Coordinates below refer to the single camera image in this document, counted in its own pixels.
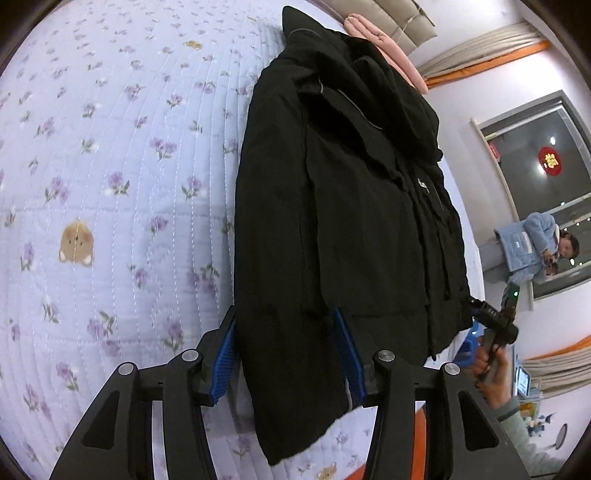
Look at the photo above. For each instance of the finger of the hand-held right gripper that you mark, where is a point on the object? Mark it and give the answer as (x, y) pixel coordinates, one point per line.
(476, 308)

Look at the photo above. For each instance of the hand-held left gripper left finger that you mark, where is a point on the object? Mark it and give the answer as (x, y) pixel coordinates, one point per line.
(224, 364)

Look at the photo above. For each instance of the pink folded blanket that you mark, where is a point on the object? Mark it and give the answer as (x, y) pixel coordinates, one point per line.
(397, 60)

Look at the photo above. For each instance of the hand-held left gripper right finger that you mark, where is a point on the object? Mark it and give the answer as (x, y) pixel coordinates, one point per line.
(349, 364)

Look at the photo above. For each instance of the small red box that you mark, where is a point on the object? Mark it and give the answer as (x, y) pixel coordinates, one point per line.
(494, 151)

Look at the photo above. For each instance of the beige curtain with orange edge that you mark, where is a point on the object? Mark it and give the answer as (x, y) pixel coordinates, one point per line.
(485, 55)
(558, 369)

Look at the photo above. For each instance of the dark window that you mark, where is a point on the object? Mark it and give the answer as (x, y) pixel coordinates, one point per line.
(521, 134)

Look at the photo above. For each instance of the round black stand mirror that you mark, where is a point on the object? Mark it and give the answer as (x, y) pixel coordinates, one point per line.
(562, 437)

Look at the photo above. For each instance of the lilac floral quilt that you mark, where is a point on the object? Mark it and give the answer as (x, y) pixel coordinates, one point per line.
(115, 138)

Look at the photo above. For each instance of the person's right hand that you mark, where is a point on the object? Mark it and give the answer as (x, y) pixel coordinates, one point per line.
(497, 371)

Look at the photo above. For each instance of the small monitor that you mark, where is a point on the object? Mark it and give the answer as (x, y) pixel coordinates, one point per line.
(522, 382)

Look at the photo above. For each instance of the beige padded headboard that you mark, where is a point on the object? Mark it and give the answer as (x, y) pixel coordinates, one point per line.
(406, 18)

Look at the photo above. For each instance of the round red window decoration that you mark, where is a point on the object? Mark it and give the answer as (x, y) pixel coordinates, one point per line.
(551, 161)

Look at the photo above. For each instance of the black hooded jacket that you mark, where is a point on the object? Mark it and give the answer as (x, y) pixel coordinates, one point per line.
(346, 207)

